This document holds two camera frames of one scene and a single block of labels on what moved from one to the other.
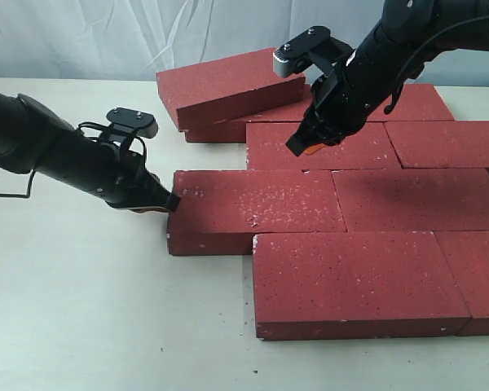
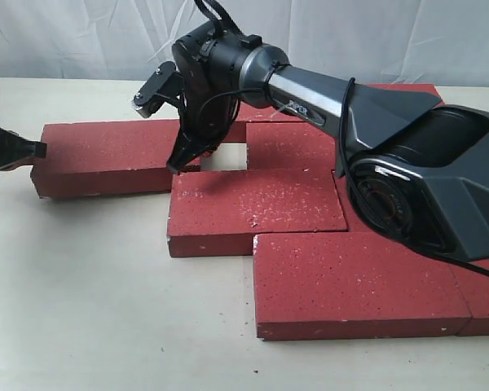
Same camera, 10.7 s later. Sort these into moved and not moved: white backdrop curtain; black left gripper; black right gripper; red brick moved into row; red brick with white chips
Moved: black right gripper; black left gripper
Not moved: red brick moved into row; red brick with white chips; white backdrop curtain
